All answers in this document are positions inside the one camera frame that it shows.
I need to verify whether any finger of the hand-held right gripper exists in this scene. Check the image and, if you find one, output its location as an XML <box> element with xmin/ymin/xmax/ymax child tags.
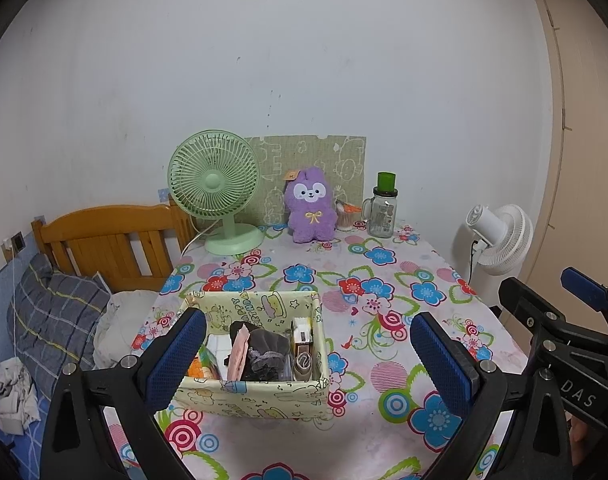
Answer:
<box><xmin>560</xmin><ymin>267</ymin><xmax>608</xmax><ymax>326</ymax></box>
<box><xmin>499</xmin><ymin>276</ymin><xmax>571</xmax><ymax>341</ymax></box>

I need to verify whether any beige sock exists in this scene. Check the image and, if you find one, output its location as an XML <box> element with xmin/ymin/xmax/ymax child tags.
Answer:
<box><xmin>292</xmin><ymin>350</ymin><xmax>315</xmax><ymax>382</ymax></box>

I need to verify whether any grey drawstring pouch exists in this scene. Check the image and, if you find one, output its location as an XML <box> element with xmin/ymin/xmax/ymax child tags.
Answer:
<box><xmin>244</xmin><ymin>329</ymin><xmax>292</xmax><ymax>382</ymax></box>

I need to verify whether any pink cloth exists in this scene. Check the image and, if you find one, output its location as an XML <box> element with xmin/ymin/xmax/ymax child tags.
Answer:
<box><xmin>228</xmin><ymin>324</ymin><xmax>252</xmax><ymax>382</ymax></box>

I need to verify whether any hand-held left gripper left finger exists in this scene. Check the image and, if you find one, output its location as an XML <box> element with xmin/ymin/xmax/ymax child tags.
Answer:
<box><xmin>40</xmin><ymin>307</ymin><xmax>208</xmax><ymax>480</ymax></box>

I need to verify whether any green desk fan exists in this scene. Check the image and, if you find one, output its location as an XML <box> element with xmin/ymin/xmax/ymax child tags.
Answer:
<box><xmin>167</xmin><ymin>130</ymin><xmax>265</xmax><ymax>256</ymax></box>

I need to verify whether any crumpled white cloth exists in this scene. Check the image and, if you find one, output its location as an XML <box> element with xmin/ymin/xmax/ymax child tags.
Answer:
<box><xmin>0</xmin><ymin>357</ymin><xmax>41</xmax><ymax>436</ymax></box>

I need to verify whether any white quilt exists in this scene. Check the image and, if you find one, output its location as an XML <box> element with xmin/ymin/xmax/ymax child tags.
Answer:
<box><xmin>93</xmin><ymin>290</ymin><xmax>160</xmax><ymax>371</ymax></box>

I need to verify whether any blue bed sheet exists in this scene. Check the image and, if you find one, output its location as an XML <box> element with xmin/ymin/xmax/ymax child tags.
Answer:
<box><xmin>0</xmin><ymin>385</ymin><xmax>105</xmax><ymax>480</ymax></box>

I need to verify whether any white standing fan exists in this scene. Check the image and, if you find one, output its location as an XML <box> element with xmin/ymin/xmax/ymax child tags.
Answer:
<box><xmin>453</xmin><ymin>203</ymin><xmax>534</xmax><ymax>277</ymax></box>

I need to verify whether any green patterned wall board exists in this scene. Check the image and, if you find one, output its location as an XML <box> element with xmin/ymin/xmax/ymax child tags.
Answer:
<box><xmin>244</xmin><ymin>134</ymin><xmax>367</xmax><ymax>228</ymax></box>

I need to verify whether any person's right hand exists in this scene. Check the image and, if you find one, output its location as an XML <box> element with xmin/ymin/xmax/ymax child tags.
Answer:
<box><xmin>570</xmin><ymin>417</ymin><xmax>592</xmax><ymax>466</ymax></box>

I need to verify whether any glass jar mug green lid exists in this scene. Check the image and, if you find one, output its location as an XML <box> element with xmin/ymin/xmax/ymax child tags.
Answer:
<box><xmin>361</xmin><ymin>172</ymin><xmax>400</xmax><ymax>238</ymax></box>

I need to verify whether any white fan cable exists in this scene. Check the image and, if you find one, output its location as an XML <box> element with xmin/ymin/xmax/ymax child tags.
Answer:
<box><xmin>181</xmin><ymin>224</ymin><xmax>221</xmax><ymax>257</ymax></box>

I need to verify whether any cotton swab container orange lid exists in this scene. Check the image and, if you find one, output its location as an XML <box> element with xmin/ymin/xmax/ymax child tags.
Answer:
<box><xmin>334</xmin><ymin>199</ymin><xmax>362</xmax><ymax>232</ymax></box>

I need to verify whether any wooden bed headboard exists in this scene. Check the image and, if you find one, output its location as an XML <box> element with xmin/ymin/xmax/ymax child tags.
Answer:
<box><xmin>31</xmin><ymin>203</ymin><xmax>197</xmax><ymax>293</ymax></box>

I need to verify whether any floral tablecloth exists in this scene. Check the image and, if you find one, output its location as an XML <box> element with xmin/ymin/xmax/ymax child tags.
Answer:
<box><xmin>101</xmin><ymin>222</ymin><xmax>530</xmax><ymax>480</ymax></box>

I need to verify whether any yellow cartoon fabric storage box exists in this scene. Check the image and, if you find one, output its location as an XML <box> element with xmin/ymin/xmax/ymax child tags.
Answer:
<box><xmin>176</xmin><ymin>290</ymin><xmax>331</xmax><ymax>418</ymax></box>

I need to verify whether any beige door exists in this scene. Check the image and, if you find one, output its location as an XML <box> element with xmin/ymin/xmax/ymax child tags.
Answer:
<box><xmin>504</xmin><ymin>0</ymin><xmax>608</xmax><ymax>321</ymax></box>

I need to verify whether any purple plush toy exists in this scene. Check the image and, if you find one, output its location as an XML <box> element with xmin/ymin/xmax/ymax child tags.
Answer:
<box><xmin>283</xmin><ymin>167</ymin><xmax>341</xmax><ymax>244</ymax></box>

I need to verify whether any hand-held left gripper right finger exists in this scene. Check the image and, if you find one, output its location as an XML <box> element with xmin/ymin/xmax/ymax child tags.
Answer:
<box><xmin>409</xmin><ymin>311</ymin><xmax>575</xmax><ymax>480</ymax></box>

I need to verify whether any grey plaid pillow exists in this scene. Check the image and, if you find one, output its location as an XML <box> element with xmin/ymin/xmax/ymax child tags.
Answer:
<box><xmin>11</xmin><ymin>252</ymin><xmax>112</xmax><ymax>401</ymax></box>

